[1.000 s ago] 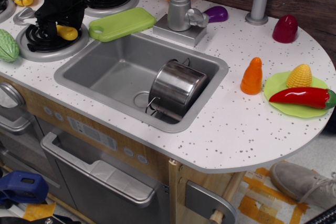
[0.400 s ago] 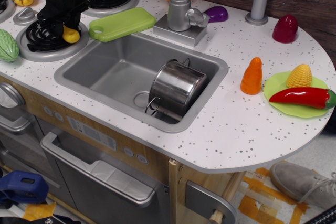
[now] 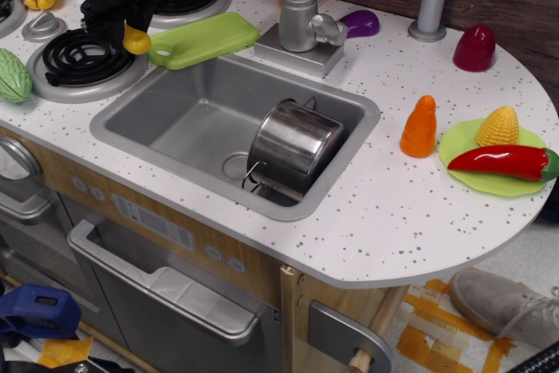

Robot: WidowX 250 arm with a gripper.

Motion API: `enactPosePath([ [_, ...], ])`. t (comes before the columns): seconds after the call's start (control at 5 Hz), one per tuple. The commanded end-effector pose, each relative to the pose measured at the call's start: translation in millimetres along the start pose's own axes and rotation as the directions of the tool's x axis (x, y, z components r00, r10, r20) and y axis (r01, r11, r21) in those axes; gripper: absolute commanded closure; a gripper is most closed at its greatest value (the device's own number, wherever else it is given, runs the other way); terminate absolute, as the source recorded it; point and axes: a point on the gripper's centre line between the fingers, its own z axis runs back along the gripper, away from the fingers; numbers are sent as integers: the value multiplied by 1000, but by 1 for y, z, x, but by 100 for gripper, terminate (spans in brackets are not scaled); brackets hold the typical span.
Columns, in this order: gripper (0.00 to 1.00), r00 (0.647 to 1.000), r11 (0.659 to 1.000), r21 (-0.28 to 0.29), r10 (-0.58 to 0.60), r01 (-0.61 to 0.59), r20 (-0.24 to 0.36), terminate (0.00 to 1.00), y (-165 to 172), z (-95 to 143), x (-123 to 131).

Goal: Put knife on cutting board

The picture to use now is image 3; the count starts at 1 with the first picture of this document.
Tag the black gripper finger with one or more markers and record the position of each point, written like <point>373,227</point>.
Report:
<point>109,29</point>
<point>140,16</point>

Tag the yellow handled toy knife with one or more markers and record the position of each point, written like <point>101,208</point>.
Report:
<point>135,41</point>

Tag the green plastic cutting board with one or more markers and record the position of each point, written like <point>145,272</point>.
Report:
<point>206,39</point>

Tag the rear black stove burner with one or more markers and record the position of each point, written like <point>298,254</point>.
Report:
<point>170,14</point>

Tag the black stove burner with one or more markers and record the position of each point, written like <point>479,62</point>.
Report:
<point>76,67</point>
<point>170,14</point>

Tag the front black stove burner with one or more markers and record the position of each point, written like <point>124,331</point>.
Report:
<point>76,67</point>

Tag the silver stove knob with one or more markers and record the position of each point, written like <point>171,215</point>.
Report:
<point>43,28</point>

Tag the left edge stove burner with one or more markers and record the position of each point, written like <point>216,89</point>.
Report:
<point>13,13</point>

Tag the green toy bitter gourd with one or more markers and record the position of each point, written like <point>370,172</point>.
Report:
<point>16,83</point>

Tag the grey toy sink basin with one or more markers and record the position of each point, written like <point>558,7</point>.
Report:
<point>199,122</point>

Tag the silver toy faucet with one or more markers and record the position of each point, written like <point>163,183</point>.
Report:
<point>304,39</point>

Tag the stainless steel pot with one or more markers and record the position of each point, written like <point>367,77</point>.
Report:
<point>291,148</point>

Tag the purple toy eggplant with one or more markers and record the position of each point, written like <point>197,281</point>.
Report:
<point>361,23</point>

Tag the grey toy oven door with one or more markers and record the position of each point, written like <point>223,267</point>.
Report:
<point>34,226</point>

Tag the grey metal pole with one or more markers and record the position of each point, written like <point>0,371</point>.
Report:
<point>428,27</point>

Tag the grey toy dishwasher door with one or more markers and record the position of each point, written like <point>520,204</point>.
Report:
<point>174,315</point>

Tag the blue plastic clamp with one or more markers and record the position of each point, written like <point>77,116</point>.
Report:
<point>39,312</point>

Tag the orange toy carrot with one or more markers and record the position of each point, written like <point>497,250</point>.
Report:
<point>419,136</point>

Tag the dark red toy vegetable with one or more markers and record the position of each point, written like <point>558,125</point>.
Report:
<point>475,50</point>

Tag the yellow toy corn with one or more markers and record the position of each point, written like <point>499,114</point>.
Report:
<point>501,127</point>

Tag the red toy chili pepper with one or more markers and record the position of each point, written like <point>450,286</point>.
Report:
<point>523,162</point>

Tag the grey suede shoe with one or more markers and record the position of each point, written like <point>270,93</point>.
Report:
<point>505,308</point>

